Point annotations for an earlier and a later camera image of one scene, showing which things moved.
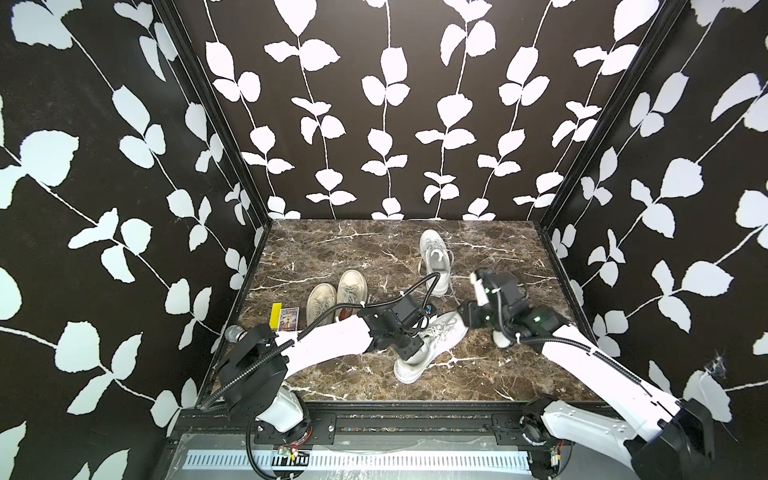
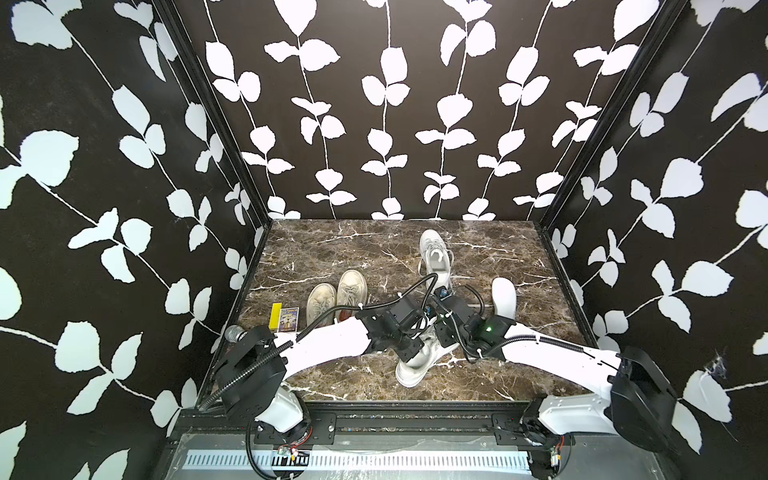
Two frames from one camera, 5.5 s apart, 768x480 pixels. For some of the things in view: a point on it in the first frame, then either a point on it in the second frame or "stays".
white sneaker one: (436, 259) stays
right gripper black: (470, 310) to (440, 329)
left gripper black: (416, 343) stays
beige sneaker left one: (321, 298) stays
